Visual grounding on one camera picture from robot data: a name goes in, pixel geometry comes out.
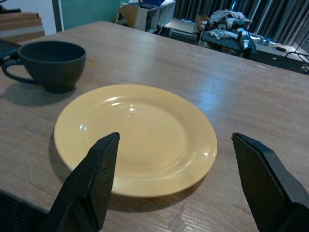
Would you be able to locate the black storage crate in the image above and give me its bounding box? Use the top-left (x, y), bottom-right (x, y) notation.
top-left (169, 28), bottom-right (202, 46)

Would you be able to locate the white shelf unit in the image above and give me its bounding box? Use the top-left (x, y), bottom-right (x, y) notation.
top-left (136, 0), bottom-right (177, 32)

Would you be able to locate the black mesh office chair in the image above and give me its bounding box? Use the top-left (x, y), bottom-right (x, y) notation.
top-left (0, 189), bottom-right (49, 232)

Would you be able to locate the grey humanoid robot lying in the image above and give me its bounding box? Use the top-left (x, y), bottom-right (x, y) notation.
top-left (201, 9), bottom-right (257, 52)

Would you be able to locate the dark grey ceramic cup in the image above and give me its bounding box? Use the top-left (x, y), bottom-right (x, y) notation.
top-left (1, 40), bottom-right (87, 94)

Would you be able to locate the black equipment case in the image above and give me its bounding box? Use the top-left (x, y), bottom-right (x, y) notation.
top-left (248, 41), bottom-right (309, 74)

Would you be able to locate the grey curtain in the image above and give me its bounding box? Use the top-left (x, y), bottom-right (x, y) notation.
top-left (173, 0), bottom-right (309, 46)

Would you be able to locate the open brown cardboard box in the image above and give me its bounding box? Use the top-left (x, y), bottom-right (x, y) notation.
top-left (116, 3), bottom-right (141, 27)

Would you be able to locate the brown cardboard sheet stack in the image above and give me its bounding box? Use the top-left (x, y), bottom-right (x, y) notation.
top-left (0, 11), bottom-right (46, 44)

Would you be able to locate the white low table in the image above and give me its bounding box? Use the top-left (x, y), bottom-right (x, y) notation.
top-left (164, 17), bottom-right (197, 32)

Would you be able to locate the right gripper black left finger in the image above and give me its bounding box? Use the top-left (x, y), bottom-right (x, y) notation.
top-left (42, 131), bottom-right (121, 232)

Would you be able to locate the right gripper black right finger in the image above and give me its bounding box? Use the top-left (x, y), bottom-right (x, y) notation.
top-left (231, 132), bottom-right (309, 232)

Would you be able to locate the yellow ceramic plate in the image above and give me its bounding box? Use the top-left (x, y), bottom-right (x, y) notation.
top-left (53, 84), bottom-right (218, 198)

